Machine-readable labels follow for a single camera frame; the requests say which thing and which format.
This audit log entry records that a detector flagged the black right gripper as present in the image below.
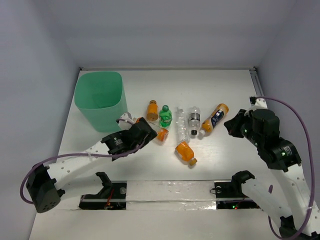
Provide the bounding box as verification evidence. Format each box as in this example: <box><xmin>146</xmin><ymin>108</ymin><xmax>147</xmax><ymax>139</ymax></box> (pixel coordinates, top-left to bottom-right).
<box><xmin>223</xmin><ymin>107</ymin><xmax>263</xmax><ymax>146</ymax></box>

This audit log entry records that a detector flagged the orange blue label drink bottle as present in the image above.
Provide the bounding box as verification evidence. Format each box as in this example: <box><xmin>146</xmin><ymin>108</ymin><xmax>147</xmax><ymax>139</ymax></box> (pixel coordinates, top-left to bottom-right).
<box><xmin>199</xmin><ymin>103</ymin><xmax>229</xmax><ymax>138</ymax></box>

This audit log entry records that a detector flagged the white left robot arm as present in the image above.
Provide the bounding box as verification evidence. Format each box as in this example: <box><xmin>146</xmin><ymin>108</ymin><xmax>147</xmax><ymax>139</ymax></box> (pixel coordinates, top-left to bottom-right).
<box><xmin>22</xmin><ymin>117</ymin><xmax>157</xmax><ymax>213</ymax></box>

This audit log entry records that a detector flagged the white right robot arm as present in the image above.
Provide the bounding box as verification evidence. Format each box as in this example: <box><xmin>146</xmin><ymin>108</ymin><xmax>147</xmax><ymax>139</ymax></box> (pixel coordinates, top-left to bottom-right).
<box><xmin>224</xmin><ymin>107</ymin><xmax>320</xmax><ymax>240</ymax></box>

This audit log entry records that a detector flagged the green plastic bin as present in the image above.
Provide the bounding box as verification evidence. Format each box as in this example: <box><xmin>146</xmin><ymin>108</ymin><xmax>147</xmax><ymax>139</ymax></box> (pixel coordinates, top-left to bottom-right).
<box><xmin>74</xmin><ymin>71</ymin><xmax>128</xmax><ymax>133</ymax></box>

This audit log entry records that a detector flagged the orange juice bottle gold cap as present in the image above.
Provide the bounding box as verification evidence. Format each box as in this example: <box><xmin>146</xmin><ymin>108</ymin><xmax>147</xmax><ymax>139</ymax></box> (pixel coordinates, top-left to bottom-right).
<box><xmin>146</xmin><ymin>100</ymin><xmax>159</xmax><ymax>122</ymax></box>

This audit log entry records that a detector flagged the green plastic soda bottle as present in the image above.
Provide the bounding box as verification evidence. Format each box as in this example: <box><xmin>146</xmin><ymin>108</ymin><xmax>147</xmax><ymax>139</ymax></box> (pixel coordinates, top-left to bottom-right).
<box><xmin>159</xmin><ymin>105</ymin><xmax>173</xmax><ymax>128</ymax></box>

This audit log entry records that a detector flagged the clear crushed water bottle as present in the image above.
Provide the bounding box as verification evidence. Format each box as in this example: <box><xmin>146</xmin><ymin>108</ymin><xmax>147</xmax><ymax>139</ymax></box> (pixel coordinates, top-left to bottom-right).
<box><xmin>176</xmin><ymin>107</ymin><xmax>191</xmax><ymax>144</ymax></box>

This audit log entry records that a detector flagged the clear bottle black cap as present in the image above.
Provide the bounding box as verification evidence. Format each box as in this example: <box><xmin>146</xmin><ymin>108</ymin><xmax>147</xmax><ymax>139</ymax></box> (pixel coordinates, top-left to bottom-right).
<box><xmin>187</xmin><ymin>106</ymin><xmax>201</xmax><ymax>136</ymax></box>

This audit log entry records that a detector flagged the small orange juice bottle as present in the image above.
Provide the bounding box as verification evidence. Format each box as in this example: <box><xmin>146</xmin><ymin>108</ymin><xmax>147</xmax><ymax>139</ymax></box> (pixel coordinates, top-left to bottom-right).
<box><xmin>175</xmin><ymin>141</ymin><xmax>198</xmax><ymax>166</ymax></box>

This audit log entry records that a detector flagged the silver foil tape strip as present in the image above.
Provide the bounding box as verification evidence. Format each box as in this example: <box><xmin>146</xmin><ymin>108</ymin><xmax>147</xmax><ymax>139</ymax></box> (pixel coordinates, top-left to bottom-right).
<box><xmin>125</xmin><ymin>180</ymin><xmax>217</xmax><ymax>211</ymax></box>

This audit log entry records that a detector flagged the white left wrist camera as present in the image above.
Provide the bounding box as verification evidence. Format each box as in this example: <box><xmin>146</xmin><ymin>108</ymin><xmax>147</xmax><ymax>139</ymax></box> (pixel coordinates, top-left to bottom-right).
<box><xmin>116</xmin><ymin>112</ymin><xmax>135</xmax><ymax>125</ymax></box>

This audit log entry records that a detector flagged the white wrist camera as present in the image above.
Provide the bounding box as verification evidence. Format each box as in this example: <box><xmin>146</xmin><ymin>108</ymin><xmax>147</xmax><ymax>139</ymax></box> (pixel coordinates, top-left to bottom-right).
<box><xmin>249</xmin><ymin>96</ymin><xmax>268</xmax><ymax>111</ymax></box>
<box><xmin>116</xmin><ymin>112</ymin><xmax>135</xmax><ymax>125</ymax></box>

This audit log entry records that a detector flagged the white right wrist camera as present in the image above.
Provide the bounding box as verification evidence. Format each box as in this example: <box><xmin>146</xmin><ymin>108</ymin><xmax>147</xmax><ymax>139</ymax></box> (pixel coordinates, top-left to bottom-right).
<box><xmin>249</xmin><ymin>96</ymin><xmax>268</xmax><ymax>111</ymax></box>

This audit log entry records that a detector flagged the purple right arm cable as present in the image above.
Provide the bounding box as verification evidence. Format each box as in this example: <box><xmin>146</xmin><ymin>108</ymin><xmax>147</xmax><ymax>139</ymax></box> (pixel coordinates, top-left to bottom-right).
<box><xmin>259</xmin><ymin>96</ymin><xmax>316</xmax><ymax>240</ymax></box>

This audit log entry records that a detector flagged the aluminium table edge rail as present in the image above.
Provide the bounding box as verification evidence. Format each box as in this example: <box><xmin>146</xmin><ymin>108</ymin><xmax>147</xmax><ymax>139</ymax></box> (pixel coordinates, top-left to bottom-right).
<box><xmin>249</xmin><ymin>67</ymin><xmax>264</xmax><ymax>96</ymax></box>

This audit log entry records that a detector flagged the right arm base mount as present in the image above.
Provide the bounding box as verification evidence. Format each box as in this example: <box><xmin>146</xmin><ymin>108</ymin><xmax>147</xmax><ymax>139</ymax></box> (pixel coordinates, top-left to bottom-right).
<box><xmin>209</xmin><ymin>170</ymin><xmax>260</xmax><ymax>210</ymax></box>

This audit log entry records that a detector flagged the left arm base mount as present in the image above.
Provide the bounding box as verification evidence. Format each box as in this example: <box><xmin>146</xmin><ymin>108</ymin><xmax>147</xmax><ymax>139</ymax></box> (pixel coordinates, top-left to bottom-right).
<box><xmin>78</xmin><ymin>172</ymin><xmax>127</xmax><ymax>210</ymax></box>

